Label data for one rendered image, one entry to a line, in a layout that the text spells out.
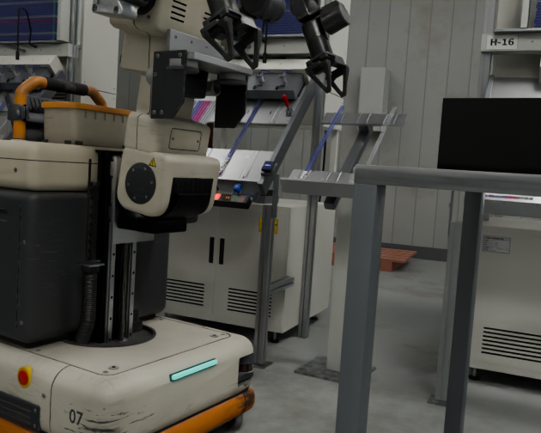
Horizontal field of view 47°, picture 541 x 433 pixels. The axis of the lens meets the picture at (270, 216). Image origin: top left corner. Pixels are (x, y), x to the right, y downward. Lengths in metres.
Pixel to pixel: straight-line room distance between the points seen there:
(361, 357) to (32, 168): 0.98
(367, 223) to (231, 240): 1.89
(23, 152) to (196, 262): 1.44
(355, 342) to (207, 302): 1.96
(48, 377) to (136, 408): 0.22
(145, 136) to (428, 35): 5.00
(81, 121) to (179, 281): 1.37
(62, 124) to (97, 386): 0.73
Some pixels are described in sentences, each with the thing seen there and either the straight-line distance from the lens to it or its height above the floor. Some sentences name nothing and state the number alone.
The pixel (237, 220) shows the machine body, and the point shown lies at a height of 0.54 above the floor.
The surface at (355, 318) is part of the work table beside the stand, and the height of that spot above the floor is 0.55.
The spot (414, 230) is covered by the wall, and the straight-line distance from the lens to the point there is 6.26.
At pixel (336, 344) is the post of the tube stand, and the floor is 0.12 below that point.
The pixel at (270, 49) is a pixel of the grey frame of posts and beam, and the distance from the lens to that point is 3.01.
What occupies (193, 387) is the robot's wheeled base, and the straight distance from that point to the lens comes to 1.71.
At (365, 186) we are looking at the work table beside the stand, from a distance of 1.00.
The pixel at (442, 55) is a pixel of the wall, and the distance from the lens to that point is 6.32.
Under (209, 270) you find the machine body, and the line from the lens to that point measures 2.92.
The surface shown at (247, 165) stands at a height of 0.79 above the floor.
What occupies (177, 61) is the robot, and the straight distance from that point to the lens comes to 1.52.
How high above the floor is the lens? 0.79
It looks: 4 degrees down
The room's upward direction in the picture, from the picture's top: 4 degrees clockwise
